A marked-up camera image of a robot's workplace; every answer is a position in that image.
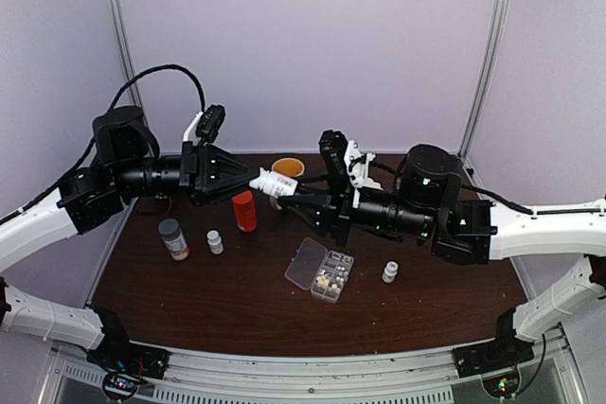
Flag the small white pill bottle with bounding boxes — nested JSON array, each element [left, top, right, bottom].
[[249, 167, 298, 199]]

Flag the grey-capped orange label bottle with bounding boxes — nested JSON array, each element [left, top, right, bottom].
[[158, 219, 189, 262]]

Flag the clear plastic pill organizer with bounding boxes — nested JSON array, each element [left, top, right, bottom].
[[284, 237, 354, 303]]

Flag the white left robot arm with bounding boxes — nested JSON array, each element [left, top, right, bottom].
[[1, 105, 264, 370]]

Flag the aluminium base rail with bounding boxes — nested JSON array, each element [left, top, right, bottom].
[[38, 319, 579, 404]]

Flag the yellow-lined patterned mug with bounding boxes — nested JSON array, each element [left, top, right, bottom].
[[271, 157, 305, 179]]

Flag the aluminium frame post right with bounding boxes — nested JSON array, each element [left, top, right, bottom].
[[458, 0, 510, 161]]

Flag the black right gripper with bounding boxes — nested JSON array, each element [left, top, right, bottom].
[[276, 168, 435, 250]]

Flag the white pills in organizer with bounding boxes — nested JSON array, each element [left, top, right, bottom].
[[314, 275, 342, 292]]

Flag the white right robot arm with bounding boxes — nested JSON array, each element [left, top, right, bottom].
[[271, 131, 605, 368]]

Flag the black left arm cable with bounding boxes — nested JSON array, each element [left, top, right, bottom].
[[0, 64, 207, 225]]

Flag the aluminium frame post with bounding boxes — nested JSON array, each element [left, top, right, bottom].
[[98, 0, 160, 164], [458, 0, 510, 161]]

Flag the aluminium frame post left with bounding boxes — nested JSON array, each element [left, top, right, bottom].
[[98, 0, 160, 164]]

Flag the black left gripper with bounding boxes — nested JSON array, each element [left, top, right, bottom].
[[112, 141, 261, 207]]

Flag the orange pill bottle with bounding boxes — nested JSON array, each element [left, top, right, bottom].
[[232, 190, 258, 233]]

